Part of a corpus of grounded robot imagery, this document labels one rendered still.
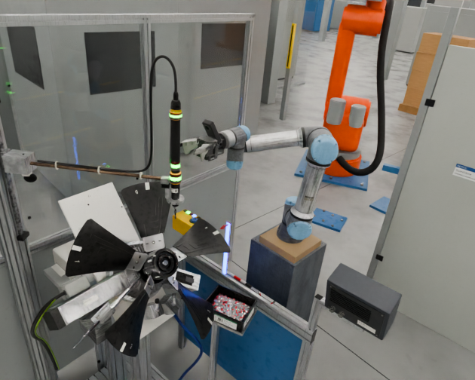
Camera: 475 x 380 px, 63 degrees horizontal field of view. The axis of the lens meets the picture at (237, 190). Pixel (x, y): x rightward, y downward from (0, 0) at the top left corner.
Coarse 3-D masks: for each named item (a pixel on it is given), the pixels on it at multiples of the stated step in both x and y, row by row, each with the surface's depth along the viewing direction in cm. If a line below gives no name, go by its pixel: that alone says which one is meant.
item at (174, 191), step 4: (176, 92) 132; (176, 96) 132; (172, 100) 133; (176, 100) 133; (172, 104) 133; (176, 104) 133; (180, 104) 134; (172, 108) 133; (176, 108) 133; (180, 108) 134; (172, 184) 148; (172, 188) 149; (176, 188) 149; (172, 192) 150; (176, 192) 149; (172, 196) 151; (176, 196) 150; (172, 204) 153
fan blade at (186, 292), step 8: (184, 288) 166; (184, 296) 159; (192, 296) 167; (192, 304) 161; (200, 304) 168; (208, 304) 174; (192, 312) 158; (200, 312) 163; (208, 312) 169; (200, 320) 159; (208, 320) 165; (200, 328) 157; (208, 328) 162; (200, 336) 155
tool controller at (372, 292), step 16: (336, 272) 155; (352, 272) 154; (336, 288) 151; (352, 288) 149; (368, 288) 148; (384, 288) 147; (336, 304) 157; (352, 304) 150; (368, 304) 144; (384, 304) 142; (352, 320) 156; (368, 320) 149; (384, 320) 143; (384, 336) 150
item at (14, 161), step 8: (0, 152) 148; (8, 152) 150; (16, 152) 150; (24, 152) 151; (32, 152) 152; (8, 160) 147; (16, 160) 147; (24, 160) 147; (32, 160) 152; (8, 168) 149; (16, 168) 149; (24, 168) 148; (32, 168) 153
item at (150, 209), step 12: (132, 192) 164; (144, 192) 164; (156, 192) 165; (132, 204) 163; (144, 204) 163; (156, 204) 163; (168, 204) 164; (132, 216) 163; (144, 216) 163; (156, 216) 162; (144, 228) 162; (156, 228) 161
